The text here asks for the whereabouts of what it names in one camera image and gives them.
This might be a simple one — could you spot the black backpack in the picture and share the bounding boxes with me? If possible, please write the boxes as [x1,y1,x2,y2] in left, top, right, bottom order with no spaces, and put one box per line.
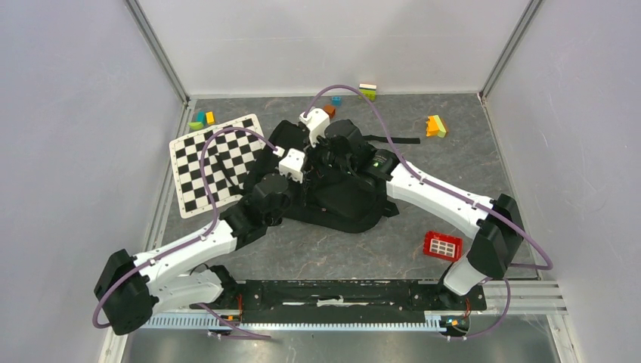
[241,119,399,234]

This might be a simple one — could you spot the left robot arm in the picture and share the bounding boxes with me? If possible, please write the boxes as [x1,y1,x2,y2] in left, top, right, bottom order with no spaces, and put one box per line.
[92,173,294,336]

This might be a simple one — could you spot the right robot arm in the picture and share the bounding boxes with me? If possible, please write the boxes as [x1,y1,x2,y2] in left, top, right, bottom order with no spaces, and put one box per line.
[300,116,524,309]

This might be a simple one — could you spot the orange brown cube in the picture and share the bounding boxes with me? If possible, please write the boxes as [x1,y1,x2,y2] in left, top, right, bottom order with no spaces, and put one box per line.
[323,104,336,119]

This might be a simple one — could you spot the green white lego brick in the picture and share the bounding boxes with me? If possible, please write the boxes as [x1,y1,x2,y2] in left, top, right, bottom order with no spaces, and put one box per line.
[358,83,377,101]

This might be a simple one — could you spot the black white chessboard mat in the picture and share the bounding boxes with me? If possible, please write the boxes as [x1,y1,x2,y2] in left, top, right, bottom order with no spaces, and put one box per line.
[169,113,265,219]

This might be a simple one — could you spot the orange green sticky notes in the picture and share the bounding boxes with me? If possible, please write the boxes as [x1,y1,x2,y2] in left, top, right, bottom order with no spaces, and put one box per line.
[426,115,448,138]

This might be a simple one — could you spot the yellow wooden block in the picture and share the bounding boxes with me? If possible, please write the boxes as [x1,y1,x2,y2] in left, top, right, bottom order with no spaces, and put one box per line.
[205,111,215,125]

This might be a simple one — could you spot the teal wooden block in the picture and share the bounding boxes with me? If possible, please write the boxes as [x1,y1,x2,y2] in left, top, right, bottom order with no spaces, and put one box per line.
[196,111,206,125]

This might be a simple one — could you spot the green half-round block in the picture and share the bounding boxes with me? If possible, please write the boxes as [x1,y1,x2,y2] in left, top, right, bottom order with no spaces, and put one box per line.
[188,122,204,131]

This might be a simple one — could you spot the red calculator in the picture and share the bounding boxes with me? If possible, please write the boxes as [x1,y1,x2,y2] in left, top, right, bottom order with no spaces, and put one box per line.
[423,231,463,262]

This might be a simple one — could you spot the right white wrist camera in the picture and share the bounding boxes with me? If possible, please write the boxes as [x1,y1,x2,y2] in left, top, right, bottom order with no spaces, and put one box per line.
[299,108,330,147]

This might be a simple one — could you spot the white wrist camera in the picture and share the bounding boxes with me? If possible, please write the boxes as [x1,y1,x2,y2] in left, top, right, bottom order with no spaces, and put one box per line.
[299,108,330,147]
[273,147,306,184]

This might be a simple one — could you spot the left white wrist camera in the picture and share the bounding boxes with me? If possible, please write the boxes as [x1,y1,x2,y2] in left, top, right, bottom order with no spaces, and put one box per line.
[273,147,306,184]

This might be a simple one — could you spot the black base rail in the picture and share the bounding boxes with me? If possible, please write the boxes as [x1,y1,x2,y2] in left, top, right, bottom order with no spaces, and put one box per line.
[115,268,567,334]

